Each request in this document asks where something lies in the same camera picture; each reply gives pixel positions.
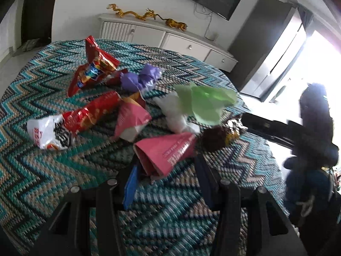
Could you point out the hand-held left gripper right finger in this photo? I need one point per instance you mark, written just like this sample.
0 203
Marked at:
206 177

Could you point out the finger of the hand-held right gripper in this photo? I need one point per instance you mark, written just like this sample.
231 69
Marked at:
274 140
266 122

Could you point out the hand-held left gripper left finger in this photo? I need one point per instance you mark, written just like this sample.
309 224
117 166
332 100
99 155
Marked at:
131 189

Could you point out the brown and gold wrapper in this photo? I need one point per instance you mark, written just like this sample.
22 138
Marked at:
218 136

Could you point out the large pink wrapper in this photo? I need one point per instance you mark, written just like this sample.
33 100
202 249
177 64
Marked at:
166 152

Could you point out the purple wrapper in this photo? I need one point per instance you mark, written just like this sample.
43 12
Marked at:
138 80

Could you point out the person's right forearm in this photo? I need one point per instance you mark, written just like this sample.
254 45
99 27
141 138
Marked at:
303 186

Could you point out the green plastic bag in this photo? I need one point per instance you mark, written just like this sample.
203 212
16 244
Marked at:
206 101

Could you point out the small pink wrapper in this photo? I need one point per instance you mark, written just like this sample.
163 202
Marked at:
130 117

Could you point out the white crumpled wrapper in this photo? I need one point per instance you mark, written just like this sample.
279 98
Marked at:
173 113

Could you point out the grey refrigerator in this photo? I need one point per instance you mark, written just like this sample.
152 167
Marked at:
261 40

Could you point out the red and white snack bag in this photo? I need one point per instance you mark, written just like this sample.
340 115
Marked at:
80 118

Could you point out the teal zigzag tablecloth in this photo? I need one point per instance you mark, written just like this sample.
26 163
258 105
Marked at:
40 165

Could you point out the small gold dragon figurine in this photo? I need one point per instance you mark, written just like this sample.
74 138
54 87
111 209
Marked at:
175 24

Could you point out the white TV cabinet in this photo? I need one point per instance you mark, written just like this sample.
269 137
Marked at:
149 36

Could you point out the long gold dragon figurine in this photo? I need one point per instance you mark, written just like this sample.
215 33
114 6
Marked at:
130 13

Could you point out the dark door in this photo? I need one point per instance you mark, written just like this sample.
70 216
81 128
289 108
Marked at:
40 10

